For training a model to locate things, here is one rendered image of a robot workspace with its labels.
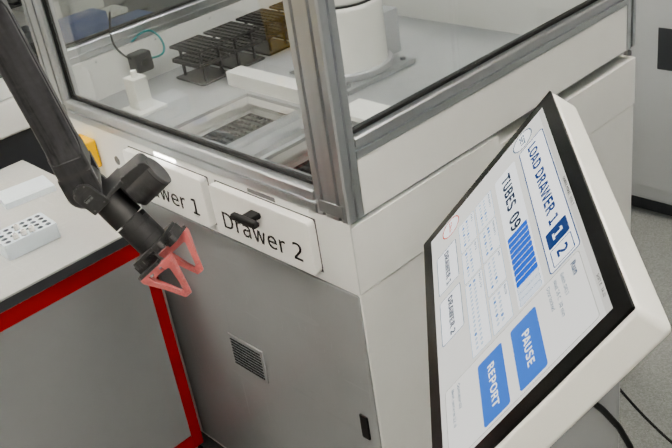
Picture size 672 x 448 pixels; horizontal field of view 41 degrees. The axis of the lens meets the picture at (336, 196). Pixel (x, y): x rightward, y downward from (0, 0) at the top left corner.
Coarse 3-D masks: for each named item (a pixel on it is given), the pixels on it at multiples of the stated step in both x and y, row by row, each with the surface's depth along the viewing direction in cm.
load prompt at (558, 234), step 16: (528, 144) 122; (544, 144) 117; (528, 160) 119; (544, 160) 115; (528, 176) 117; (544, 176) 112; (528, 192) 114; (544, 192) 110; (560, 192) 106; (544, 208) 107; (560, 208) 104; (544, 224) 105; (560, 224) 101; (544, 240) 103; (560, 240) 99; (576, 240) 96; (560, 256) 98
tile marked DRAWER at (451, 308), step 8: (456, 288) 119; (448, 296) 120; (456, 296) 117; (440, 304) 121; (448, 304) 118; (456, 304) 116; (440, 312) 119; (448, 312) 117; (456, 312) 114; (440, 320) 118; (448, 320) 115; (456, 320) 113; (448, 328) 114; (456, 328) 112; (448, 336) 113
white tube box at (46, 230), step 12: (36, 216) 204; (12, 228) 200; (24, 228) 199; (36, 228) 198; (48, 228) 198; (0, 240) 195; (12, 240) 195; (24, 240) 195; (36, 240) 197; (48, 240) 199; (0, 252) 197; (12, 252) 194; (24, 252) 196
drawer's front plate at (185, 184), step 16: (128, 160) 197; (160, 160) 189; (176, 176) 184; (192, 176) 180; (160, 192) 193; (176, 192) 187; (192, 192) 182; (208, 192) 180; (176, 208) 190; (192, 208) 185; (208, 208) 181; (208, 224) 183
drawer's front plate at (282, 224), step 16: (224, 192) 173; (240, 192) 171; (224, 208) 175; (240, 208) 171; (256, 208) 167; (272, 208) 164; (272, 224) 165; (288, 224) 161; (304, 224) 157; (240, 240) 176; (272, 240) 168; (288, 240) 164; (304, 240) 160; (288, 256) 166; (304, 256) 162
